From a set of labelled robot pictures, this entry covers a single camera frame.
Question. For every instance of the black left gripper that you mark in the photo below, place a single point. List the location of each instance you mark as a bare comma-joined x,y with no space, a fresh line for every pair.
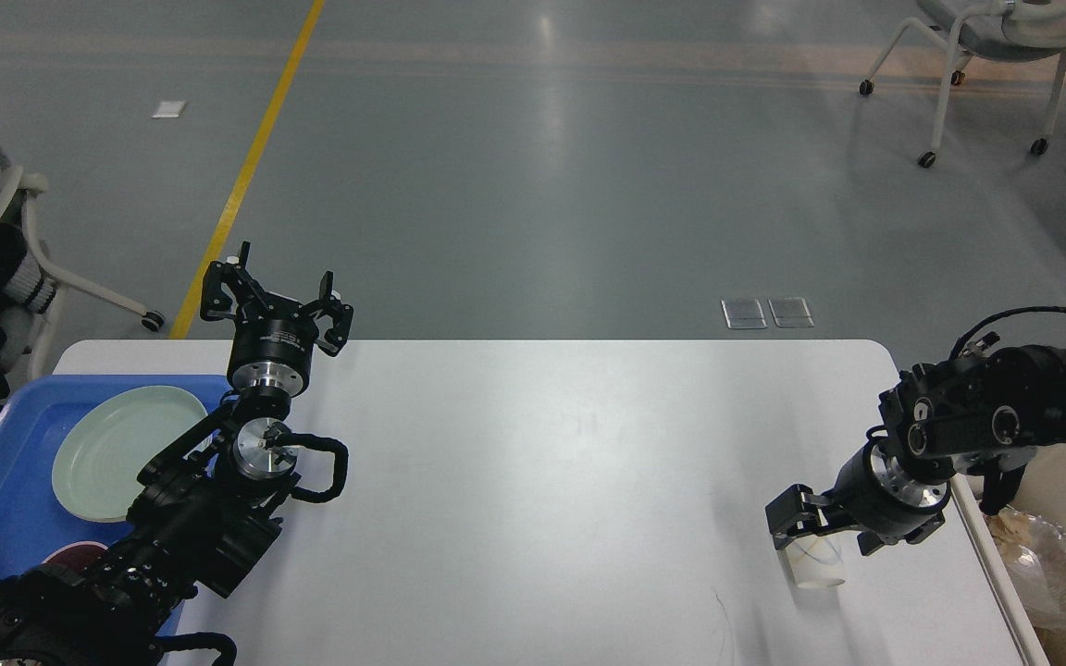
274,337

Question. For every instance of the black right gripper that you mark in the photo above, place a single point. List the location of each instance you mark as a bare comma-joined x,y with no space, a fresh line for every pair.
872,496

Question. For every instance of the white paper cup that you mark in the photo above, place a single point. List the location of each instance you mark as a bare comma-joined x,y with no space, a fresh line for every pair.
814,562

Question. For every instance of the mint green plate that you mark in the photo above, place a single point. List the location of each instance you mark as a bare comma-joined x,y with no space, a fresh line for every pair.
94,476

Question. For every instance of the aluminium foil tray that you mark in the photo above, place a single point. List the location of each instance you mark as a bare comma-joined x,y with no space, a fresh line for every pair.
1040,579

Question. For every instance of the pink mug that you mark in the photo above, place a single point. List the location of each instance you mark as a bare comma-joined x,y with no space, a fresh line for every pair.
77,556

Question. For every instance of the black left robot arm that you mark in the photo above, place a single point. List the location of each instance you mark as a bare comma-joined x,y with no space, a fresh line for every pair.
206,511

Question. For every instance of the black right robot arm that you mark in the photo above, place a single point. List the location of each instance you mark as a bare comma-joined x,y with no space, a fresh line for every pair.
984,411

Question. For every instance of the right floor outlet plate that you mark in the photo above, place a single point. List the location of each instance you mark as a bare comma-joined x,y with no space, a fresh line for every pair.
791,312

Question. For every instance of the floor outlet plate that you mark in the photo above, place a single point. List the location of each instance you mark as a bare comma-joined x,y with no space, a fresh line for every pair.
744,314
791,312

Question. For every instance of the left floor outlet plate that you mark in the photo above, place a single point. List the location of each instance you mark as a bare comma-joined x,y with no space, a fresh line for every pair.
744,314

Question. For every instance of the crumpled brown paper ball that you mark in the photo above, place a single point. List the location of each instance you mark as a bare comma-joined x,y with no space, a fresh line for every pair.
1012,533

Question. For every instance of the white office chair left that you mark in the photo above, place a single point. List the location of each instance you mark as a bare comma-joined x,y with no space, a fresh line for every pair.
19,193

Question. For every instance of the blue plastic tray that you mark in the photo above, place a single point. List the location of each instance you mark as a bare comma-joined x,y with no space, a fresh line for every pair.
33,426

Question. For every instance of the grey office chair right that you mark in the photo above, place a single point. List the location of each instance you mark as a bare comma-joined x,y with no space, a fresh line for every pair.
995,31

